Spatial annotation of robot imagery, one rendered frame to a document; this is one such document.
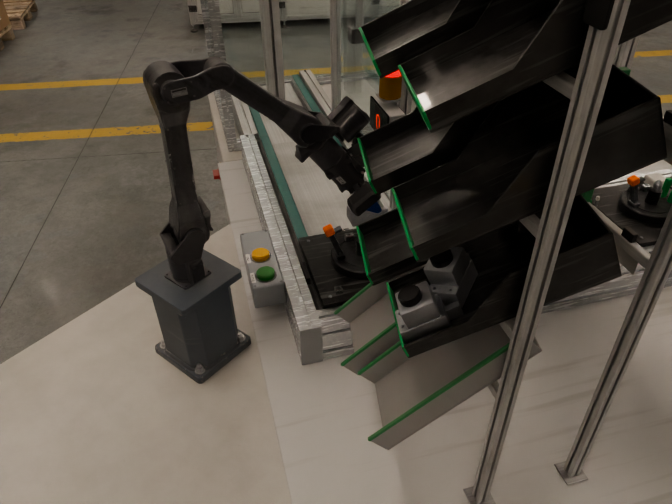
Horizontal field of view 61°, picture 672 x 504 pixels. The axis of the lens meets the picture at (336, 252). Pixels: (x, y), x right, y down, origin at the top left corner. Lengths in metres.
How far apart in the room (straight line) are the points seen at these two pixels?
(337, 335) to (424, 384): 0.30
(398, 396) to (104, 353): 0.66
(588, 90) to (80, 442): 0.99
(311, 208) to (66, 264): 1.83
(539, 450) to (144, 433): 0.71
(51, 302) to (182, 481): 1.95
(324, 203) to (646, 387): 0.87
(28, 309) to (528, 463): 2.34
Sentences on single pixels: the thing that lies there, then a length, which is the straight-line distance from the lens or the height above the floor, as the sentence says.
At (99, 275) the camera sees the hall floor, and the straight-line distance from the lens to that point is 2.98.
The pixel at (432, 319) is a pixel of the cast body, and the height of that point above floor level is 1.24.
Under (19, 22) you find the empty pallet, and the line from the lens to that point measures 7.27.
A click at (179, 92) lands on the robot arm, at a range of 0.91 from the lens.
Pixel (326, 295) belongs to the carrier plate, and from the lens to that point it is 1.17.
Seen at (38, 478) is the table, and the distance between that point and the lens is 1.16.
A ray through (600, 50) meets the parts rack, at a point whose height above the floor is 1.59.
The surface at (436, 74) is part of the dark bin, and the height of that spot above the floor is 1.52.
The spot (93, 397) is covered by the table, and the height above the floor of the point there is 0.86.
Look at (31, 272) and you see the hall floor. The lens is 3.15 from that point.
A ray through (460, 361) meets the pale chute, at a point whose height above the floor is 1.11.
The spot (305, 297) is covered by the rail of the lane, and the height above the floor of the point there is 0.96.
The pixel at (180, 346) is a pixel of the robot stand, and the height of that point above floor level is 0.93.
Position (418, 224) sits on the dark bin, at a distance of 0.70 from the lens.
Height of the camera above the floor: 1.75
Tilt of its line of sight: 37 degrees down
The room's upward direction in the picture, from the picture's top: 1 degrees counter-clockwise
